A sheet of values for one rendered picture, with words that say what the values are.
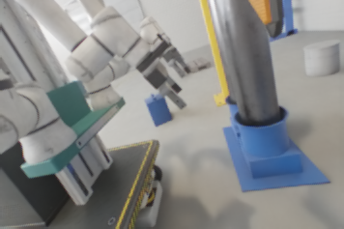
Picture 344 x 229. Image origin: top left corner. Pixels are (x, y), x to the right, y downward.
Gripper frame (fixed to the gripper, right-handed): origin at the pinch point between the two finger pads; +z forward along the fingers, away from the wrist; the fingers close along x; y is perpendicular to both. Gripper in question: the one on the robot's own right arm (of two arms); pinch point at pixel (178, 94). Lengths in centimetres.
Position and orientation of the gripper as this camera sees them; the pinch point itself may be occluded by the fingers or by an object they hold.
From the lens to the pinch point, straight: 61.0
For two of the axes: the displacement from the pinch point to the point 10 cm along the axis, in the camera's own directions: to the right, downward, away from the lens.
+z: 6.8, 6.5, 3.3
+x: 0.2, 4.4, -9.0
